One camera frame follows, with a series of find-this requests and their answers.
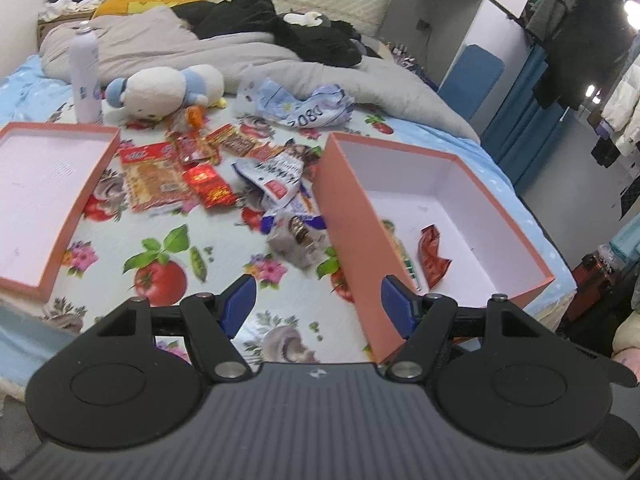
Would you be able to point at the black clothes pile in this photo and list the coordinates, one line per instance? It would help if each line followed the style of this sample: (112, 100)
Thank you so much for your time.
(240, 15)

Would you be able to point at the orange cardboard box lid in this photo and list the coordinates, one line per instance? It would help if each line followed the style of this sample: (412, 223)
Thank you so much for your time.
(35, 195)

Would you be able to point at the white blue plush toy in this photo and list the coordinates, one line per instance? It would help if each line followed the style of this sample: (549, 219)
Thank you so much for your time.
(155, 87)

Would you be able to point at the shiny red snack packet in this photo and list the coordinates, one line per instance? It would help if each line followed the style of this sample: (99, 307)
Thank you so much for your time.
(210, 187)

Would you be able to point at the brown red snack packet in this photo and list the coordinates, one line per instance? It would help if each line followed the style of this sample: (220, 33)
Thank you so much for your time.
(432, 260)

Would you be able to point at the cat print snack packet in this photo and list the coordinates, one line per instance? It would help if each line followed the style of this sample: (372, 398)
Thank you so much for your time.
(305, 157)

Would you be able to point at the orange plastic wrapper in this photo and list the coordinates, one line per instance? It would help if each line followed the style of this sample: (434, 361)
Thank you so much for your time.
(194, 116)

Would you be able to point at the blue curtain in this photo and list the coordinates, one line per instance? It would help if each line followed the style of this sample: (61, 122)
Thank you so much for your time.
(520, 120)

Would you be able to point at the light blue bed sheet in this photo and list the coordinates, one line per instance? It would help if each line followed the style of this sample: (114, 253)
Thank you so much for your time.
(505, 180)

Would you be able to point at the fruit printed mat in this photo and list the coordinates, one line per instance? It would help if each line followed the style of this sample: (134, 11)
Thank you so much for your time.
(165, 220)

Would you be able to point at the blue chair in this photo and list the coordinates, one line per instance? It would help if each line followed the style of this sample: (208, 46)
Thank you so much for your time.
(472, 80)

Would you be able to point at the small red snack packet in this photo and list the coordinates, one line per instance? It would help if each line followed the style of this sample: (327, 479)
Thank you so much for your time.
(265, 151)

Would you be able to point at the yellow cloth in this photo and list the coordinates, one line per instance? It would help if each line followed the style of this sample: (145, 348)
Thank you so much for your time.
(145, 2)

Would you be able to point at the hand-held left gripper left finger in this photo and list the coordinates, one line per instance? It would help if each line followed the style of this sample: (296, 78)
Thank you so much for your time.
(237, 305)

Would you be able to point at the dark red box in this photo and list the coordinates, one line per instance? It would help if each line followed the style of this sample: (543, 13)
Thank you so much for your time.
(595, 290)

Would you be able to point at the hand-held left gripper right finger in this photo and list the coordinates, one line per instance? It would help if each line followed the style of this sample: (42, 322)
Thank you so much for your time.
(397, 307)

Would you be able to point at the black wall socket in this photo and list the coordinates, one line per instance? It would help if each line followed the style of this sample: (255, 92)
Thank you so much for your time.
(424, 24)

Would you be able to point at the blue white noodle snack packet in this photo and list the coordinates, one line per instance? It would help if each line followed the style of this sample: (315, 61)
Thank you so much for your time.
(295, 240)

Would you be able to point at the brown cardboard box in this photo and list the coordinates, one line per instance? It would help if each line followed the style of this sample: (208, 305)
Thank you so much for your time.
(50, 27)

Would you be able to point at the hanging black coat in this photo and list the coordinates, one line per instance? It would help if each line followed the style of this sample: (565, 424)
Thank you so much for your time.
(585, 45)

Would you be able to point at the white spray can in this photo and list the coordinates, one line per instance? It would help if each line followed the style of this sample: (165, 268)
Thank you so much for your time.
(85, 75)

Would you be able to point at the grey blanket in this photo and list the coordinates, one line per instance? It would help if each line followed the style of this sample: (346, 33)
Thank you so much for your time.
(150, 50)

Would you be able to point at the hanging white jacket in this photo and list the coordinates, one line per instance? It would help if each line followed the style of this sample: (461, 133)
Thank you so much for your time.
(622, 110)

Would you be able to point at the white snack packet red label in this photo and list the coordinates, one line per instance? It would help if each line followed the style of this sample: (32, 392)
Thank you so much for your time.
(270, 175)

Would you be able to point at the hanging grey coat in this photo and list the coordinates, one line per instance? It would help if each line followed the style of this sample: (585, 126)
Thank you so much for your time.
(552, 5)

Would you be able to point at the crumpled blue white plastic bag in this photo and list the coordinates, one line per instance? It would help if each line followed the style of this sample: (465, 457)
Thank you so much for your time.
(300, 105)

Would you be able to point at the orange cardboard box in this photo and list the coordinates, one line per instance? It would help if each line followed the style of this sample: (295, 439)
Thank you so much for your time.
(350, 240)

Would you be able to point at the group of small bottles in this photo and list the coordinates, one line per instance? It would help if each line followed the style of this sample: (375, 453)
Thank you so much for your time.
(402, 51)

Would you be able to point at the large red orange snack packet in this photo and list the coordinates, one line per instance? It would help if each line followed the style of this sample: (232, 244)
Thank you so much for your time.
(150, 180)

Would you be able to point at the green striped snack packet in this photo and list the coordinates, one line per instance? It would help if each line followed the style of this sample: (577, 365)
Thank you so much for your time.
(405, 255)

